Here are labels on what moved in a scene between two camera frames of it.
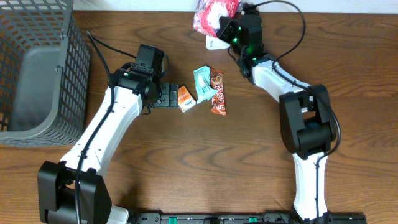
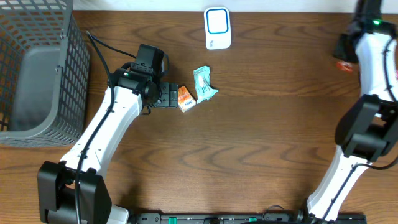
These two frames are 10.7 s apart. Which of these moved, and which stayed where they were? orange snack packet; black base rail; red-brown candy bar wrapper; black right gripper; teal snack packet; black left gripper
Moved: black right gripper; red-brown candy bar wrapper
Stayed: black left gripper; orange snack packet; black base rail; teal snack packet
